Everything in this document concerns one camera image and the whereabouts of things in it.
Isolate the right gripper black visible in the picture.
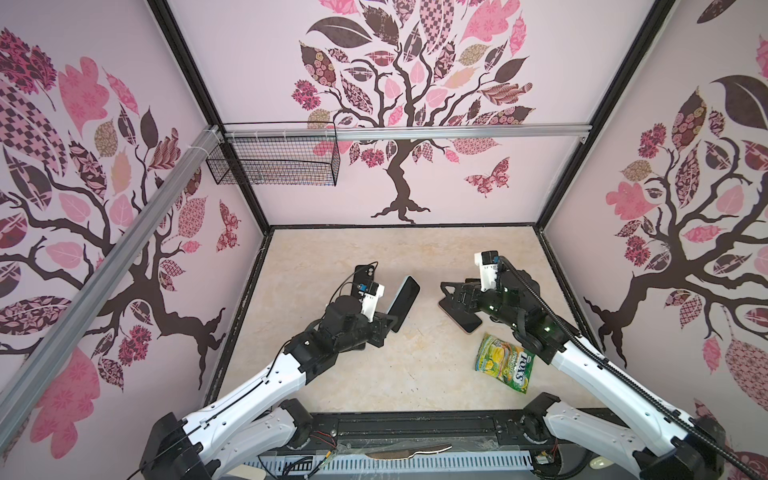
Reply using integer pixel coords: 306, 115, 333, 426
440, 274, 521, 333

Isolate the black phone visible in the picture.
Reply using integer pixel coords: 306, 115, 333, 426
438, 298, 482, 334
387, 276, 421, 333

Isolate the black phone case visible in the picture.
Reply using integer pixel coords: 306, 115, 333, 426
352, 263, 376, 289

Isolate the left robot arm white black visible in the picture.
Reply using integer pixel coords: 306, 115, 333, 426
138, 295, 410, 479

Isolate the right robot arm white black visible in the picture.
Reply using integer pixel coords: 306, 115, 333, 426
440, 266, 725, 479

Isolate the green yellow candy bag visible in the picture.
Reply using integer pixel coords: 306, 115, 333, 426
474, 333, 535, 394

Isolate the wooden knife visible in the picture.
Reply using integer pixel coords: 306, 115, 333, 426
366, 443, 453, 461

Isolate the white spoon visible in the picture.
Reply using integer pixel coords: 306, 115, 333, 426
590, 456, 611, 470

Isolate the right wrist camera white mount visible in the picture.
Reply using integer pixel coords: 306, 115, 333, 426
474, 250, 499, 292

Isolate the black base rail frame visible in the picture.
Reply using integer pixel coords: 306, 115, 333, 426
227, 409, 601, 475

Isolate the white perforated cable tray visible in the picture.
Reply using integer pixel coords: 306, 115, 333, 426
245, 451, 533, 478

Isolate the aluminium rail back wall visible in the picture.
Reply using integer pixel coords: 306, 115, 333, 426
225, 123, 592, 141

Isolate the aluminium rail wall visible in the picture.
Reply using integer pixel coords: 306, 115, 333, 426
1, 125, 221, 447
225, 123, 592, 141

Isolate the black wire basket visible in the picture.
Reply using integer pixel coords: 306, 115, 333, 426
206, 120, 341, 186

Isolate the aluminium rail left wall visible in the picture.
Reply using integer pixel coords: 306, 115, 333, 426
1, 125, 221, 447

